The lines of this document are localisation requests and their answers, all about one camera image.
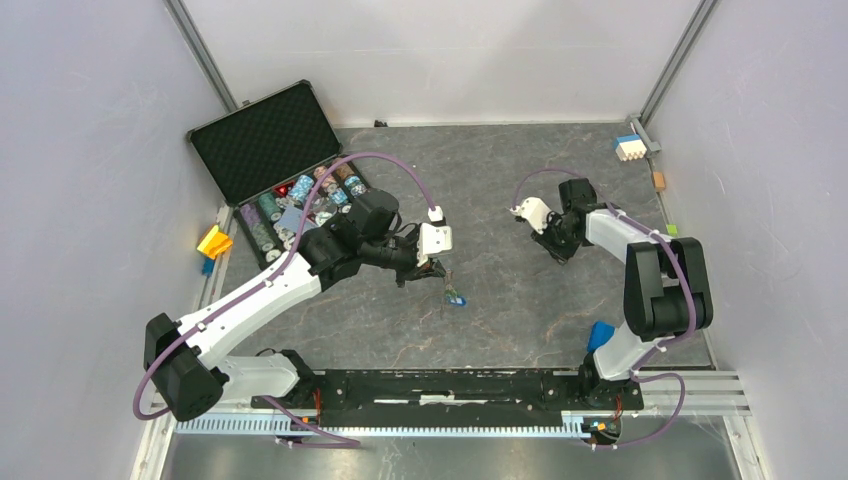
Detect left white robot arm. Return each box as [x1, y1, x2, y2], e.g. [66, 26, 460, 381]
[143, 189, 453, 421]

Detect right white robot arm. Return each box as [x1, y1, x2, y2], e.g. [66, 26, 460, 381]
[513, 178, 714, 408]

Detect blue green brick stack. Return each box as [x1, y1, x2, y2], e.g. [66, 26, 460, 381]
[587, 321, 616, 353]

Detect orange small block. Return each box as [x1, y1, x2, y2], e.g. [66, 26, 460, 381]
[652, 171, 666, 192]

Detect blue white toy brick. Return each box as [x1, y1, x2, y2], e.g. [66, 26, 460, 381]
[615, 134, 648, 162]

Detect black poker chip case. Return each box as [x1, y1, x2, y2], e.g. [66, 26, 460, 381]
[187, 80, 343, 268]

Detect yellow orange toy block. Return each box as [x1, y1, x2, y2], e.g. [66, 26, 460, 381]
[196, 224, 233, 260]

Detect small blue block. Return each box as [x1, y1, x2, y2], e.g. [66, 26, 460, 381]
[201, 258, 216, 277]

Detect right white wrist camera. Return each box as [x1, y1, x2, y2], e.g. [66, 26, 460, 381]
[510, 197, 553, 234]

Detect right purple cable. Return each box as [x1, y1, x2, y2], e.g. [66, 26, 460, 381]
[511, 166, 699, 450]

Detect purple cable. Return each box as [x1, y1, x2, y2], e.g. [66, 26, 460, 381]
[511, 166, 699, 450]
[132, 151, 444, 449]

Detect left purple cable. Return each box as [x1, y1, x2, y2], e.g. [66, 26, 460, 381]
[132, 151, 444, 449]

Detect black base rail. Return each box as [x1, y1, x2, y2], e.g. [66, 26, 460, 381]
[277, 368, 644, 428]

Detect grey slotted cable duct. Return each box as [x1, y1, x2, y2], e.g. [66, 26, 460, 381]
[175, 411, 590, 440]

